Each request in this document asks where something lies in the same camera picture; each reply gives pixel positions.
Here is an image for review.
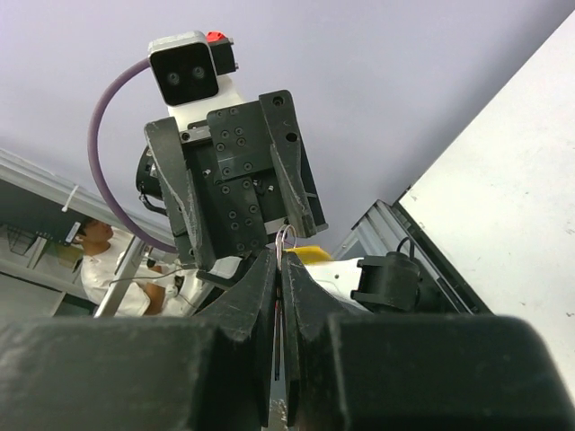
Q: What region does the person in white shirt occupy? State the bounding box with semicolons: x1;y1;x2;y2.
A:
75;217;181;318

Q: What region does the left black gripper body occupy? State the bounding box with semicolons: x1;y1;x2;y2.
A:
172;105;286;260

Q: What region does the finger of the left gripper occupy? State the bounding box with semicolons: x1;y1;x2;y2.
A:
259;90;328;238
144;117;216;270

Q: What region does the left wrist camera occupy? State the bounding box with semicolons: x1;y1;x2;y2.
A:
148;31;237;107

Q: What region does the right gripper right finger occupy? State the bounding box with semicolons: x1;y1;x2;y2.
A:
281;252;574;430

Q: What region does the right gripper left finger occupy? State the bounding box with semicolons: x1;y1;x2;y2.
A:
1;250;275;430

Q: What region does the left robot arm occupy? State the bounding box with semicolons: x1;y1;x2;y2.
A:
136;90;328;272

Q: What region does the aluminium frame rail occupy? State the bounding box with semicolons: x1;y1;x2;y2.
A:
0;147;172;315

